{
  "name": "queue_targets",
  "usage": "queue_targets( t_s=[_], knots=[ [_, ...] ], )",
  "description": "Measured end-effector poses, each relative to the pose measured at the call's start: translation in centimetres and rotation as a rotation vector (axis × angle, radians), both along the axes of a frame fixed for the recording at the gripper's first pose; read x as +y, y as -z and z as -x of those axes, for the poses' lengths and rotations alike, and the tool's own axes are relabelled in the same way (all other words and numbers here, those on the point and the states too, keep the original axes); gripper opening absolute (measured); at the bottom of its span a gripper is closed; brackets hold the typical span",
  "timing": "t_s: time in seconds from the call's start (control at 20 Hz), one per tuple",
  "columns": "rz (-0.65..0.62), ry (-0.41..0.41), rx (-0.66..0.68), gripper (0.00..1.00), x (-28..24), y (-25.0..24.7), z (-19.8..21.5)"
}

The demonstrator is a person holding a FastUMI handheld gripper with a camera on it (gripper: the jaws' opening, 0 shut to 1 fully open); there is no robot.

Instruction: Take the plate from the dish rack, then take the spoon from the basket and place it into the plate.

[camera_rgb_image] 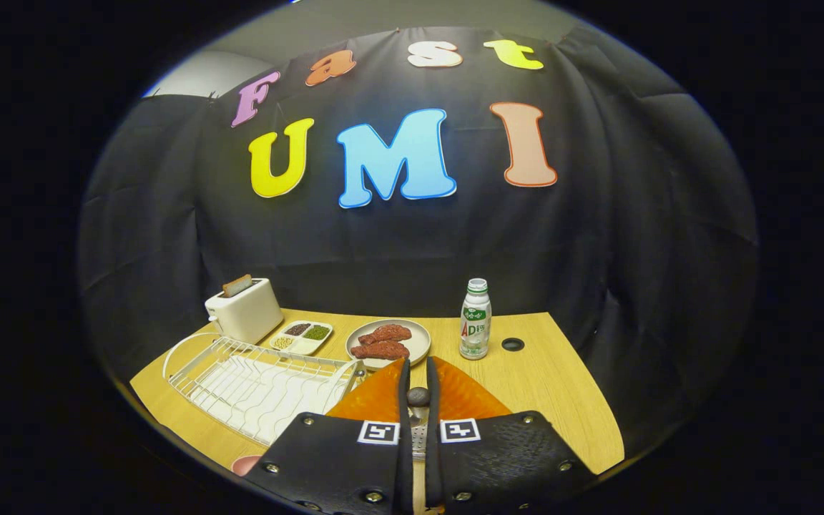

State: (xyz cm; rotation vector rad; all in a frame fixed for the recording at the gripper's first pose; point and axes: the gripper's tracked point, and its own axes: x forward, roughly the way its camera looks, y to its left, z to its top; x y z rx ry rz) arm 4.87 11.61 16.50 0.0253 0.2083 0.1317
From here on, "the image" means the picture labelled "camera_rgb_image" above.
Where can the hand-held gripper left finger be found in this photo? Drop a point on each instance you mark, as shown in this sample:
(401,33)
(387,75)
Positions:
(404,400)

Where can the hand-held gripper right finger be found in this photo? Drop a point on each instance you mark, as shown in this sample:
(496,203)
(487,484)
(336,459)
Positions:
(432,400)

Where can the pink plate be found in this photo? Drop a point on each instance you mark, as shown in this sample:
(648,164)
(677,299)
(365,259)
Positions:
(245,465)

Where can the beige plate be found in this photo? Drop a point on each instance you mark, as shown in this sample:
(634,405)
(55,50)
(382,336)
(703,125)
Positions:
(419,343)

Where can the white compartment dish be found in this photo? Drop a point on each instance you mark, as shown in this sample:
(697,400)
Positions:
(305,347)

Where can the red meat piece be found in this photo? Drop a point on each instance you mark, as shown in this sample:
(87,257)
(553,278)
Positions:
(381,350)
(387,333)

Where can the white drink bottle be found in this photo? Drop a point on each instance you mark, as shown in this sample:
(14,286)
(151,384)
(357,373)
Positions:
(475,322)

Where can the white drain tray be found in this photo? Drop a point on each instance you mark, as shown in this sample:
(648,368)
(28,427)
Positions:
(276,408)

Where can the white toaster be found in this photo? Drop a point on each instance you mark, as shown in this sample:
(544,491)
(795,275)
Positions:
(247,315)

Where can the toast bread slice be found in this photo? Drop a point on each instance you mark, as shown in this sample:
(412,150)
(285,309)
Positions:
(237,285)

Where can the black backdrop cloth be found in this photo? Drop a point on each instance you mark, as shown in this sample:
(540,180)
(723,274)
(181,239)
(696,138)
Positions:
(598,250)

